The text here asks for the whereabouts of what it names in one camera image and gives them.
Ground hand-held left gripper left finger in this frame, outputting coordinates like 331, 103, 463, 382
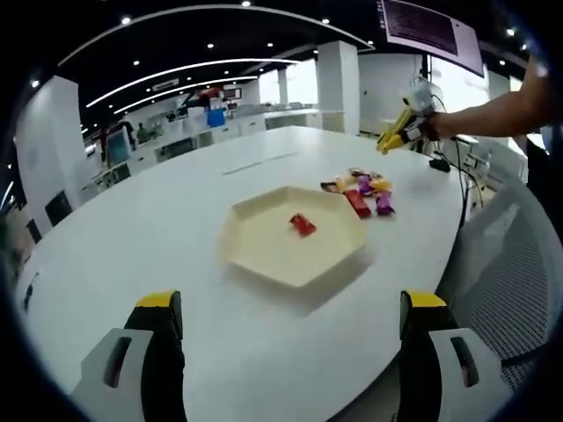
69, 288, 188, 422

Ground small black table clip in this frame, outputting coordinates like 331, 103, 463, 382
24, 272, 40, 309

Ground person's right hand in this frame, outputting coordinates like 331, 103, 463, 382
421, 112, 446, 142

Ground hanging monitor screen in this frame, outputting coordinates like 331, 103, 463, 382
380, 0, 487, 78

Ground white square column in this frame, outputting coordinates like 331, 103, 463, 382
315, 40, 362, 135

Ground black cable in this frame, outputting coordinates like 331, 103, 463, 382
450, 138, 470, 223
501, 345, 549, 366

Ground grey mesh office chair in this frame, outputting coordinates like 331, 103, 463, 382
448, 175, 556, 392

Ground teal display stand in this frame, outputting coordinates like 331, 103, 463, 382
107, 131, 134, 164

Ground small red snack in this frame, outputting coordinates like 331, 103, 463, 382
288, 213, 318, 237

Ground white counter cabinets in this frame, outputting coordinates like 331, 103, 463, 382
81, 107, 322, 190

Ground wide white column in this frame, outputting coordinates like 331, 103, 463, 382
15, 75, 87, 221

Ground pile of snack foods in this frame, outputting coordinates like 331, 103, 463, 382
319, 166, 397, 220

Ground beige hexagonal container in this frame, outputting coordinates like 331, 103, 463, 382
218, 186, 369, 304

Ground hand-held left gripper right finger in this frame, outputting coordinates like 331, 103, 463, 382
398, 288, 515, 422

